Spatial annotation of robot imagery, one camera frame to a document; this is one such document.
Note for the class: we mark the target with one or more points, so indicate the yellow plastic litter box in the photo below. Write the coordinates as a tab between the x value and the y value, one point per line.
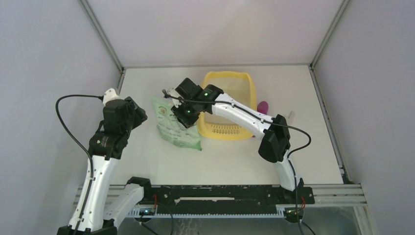
237	85

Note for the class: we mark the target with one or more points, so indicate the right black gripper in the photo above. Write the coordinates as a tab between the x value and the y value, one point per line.
187	122

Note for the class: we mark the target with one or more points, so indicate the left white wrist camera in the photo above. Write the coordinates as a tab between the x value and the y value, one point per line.
110	95

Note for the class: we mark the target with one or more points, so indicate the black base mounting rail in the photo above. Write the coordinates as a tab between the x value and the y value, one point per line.
226	198

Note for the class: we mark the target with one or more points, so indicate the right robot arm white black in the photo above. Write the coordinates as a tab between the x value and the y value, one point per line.
273	131

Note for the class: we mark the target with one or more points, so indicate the pink plastic litter scoop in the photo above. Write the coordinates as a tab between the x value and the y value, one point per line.
263	107

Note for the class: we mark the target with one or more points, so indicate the white slotted cable duct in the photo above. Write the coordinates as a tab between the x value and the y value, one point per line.
163	213

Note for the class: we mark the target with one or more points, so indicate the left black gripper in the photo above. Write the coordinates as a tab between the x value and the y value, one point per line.
140	116

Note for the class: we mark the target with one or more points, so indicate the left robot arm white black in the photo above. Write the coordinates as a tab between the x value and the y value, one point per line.
91	216

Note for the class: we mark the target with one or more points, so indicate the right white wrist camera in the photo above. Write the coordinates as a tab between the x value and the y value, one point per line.
172	94

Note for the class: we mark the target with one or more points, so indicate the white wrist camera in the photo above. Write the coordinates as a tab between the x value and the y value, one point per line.
172	94
110	95

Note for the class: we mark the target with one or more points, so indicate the green cat litter bag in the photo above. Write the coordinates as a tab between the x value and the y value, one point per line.
171	130

